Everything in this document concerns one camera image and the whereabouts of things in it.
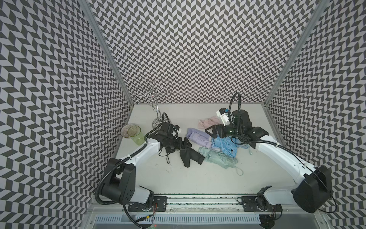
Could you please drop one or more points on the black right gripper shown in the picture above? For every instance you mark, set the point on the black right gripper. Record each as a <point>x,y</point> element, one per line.
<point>215,128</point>

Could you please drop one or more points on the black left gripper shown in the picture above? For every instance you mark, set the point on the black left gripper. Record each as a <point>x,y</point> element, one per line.
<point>178,145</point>

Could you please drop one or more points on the black umbrella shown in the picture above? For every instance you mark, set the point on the black umbrella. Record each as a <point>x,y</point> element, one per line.
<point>189,154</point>

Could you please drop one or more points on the pink umbrella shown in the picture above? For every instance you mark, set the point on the pink umbrella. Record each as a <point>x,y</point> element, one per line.
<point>208,122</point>

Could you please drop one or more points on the purple umbrella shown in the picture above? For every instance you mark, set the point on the purple umbrella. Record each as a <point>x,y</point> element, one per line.
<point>199,137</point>

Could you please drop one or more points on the blue umbrella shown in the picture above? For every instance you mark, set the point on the blue umbrella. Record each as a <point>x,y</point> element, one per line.
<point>228,145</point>

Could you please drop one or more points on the mint green umbrella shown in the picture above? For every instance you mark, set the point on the mint green umbrella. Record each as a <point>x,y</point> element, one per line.
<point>220,159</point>

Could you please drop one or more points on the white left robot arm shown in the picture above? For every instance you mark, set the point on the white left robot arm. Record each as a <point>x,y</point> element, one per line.
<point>118,184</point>

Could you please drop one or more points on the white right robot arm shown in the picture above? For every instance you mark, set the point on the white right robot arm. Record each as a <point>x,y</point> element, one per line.
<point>312,185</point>

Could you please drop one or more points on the green glass cup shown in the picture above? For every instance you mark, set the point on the green glass cup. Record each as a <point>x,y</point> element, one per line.
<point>135,133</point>

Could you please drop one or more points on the pink ribbed glass bowl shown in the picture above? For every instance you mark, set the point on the pink ribbed glass bowl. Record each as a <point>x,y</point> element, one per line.
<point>124,130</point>

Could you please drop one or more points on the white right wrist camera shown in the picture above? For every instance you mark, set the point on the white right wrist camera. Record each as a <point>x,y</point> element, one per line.
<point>222,113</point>

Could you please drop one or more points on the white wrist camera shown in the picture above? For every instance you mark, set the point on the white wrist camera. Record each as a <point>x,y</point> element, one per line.
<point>176,129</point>
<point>222,113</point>

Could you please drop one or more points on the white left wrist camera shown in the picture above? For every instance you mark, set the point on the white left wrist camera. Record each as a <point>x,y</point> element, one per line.
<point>176,129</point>

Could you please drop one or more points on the chrome wire stand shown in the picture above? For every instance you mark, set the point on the chrome wire stand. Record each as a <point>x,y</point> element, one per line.
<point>152,93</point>

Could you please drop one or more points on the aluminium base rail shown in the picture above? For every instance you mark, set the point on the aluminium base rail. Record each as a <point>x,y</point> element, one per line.
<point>202,212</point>

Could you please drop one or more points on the aluminium corner post right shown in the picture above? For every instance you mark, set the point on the aluminium corner post right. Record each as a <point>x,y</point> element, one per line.
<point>315,17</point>

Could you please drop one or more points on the aluminium corner post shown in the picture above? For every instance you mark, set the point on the aluminium corner post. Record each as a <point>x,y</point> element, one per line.
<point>85,7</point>
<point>315,17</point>

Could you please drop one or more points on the aluminium corner post left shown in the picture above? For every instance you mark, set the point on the aluminium corner post left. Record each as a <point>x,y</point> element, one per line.
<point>85,7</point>

